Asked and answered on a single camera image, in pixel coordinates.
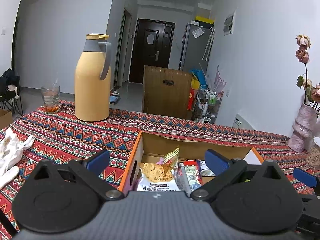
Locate white snack packet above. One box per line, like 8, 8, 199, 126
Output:
176, 160, 215, 194

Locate cookie snack packet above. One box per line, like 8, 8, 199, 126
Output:
136, 146, 180, 192

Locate patterned red tablecloth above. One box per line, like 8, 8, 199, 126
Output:
0, 100, 320, 240

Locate pink textured vase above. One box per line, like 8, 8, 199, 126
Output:
287, 103, 318, 153

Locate orange cardboard snack box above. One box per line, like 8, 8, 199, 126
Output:
118, 130, 265, 196

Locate red gift box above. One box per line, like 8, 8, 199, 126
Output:
188, 88, 195, 111

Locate white cloth glove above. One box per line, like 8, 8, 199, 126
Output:
0, 127, 35, 189

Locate glass with drink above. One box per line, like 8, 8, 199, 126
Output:
41, 78, 60, 114

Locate dried pink roses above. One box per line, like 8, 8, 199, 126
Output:
295, 34, 319, 112

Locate yellow bag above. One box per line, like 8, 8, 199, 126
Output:
191, 78, 200, 90

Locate yellow thermos jug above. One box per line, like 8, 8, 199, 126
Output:
74, 34, 112, 122

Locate wooden chair back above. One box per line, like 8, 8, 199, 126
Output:
142, 65, 191, 119

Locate blue plastic bin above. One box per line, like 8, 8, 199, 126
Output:
189, 69, 207, 86

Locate black folding chair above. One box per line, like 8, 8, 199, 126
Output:
1, 69, 24, 116

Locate grey refrigerator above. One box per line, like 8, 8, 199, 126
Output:
178, 21, 214, 72

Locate black entrance door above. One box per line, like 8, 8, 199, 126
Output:
129, 18, 175, 83

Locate yellow box on refrigerator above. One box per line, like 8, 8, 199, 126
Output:
195, 16, 214, 25

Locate wire storage cart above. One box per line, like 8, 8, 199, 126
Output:
193, 86, 223, 124

